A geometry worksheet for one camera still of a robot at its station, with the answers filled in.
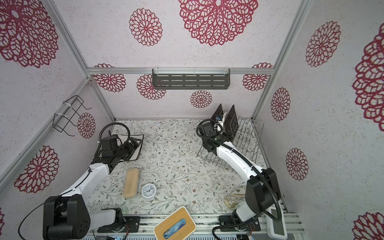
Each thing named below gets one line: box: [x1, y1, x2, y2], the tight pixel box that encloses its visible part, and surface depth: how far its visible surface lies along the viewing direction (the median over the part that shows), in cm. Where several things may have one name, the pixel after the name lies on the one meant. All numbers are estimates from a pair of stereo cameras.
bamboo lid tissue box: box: [153, 206, 197, 240], surface depth 70 cm
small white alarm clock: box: [141, 183, 157, 201], surface depth 83 cm
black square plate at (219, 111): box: [211, 103, 224, 120], surface depth 100 cm
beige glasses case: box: [123, 167, 140, 199], surface depth 85 cm
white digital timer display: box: [265, 201, 288, 240], surface depth 70 cm
